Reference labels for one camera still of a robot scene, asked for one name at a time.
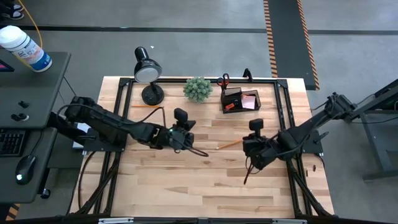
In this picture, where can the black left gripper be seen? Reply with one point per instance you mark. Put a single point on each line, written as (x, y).
(180, 137)

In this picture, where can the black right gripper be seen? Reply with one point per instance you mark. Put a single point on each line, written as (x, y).
(259, 149)

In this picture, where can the orange pencil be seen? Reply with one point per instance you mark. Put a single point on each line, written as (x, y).
(230, 144)
(146, 106)

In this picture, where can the pink sticky note pad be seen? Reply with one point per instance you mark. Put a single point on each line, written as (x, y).
(248, 102)

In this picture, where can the red eraser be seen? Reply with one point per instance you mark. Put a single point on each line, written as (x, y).
(229, 107)

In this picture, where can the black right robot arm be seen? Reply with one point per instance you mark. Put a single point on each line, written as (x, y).
(308, 129)

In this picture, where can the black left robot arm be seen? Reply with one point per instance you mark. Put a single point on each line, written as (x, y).
(118, 127)

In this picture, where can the black mesh desk organizer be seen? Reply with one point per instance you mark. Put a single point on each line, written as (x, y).
(231, 99)

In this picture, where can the green artificial potted plant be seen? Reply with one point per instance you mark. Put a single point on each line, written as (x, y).
(197, 89)

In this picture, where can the black desk lamp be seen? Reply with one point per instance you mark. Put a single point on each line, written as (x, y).
(152, 95)

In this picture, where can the white power adapter box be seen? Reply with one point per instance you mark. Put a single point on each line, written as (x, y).
(82, 127)

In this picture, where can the black floor mat striped edges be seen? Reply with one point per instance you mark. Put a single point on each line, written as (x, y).
(286, 37)

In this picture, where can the grey metal cart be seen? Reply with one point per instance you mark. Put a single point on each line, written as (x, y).
(379, 130)

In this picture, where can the black caster wheel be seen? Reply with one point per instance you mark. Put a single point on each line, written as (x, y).
(45, 193)

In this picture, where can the dark side desk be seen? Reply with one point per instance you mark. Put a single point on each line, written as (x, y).
(37, 93)

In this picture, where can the black computer mouse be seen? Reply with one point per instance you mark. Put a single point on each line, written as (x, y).
(25, 169)

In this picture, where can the black keyboard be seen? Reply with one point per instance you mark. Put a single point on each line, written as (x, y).
(11, 143)

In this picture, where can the white wipes canister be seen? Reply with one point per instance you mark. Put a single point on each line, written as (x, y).
(25, 46)

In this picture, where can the small tablet screen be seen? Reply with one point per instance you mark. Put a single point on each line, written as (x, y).
(5, 66)

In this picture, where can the person's shoe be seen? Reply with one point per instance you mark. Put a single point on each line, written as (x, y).
(12, 7)
(11, 15)

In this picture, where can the black aluminium table frame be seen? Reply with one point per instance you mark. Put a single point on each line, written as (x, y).
(202, 80)

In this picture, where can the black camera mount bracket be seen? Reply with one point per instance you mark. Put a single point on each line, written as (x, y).
(247, 75)

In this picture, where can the silver metal bracket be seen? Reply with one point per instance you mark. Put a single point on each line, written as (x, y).
(289, 221)
(115, 220)

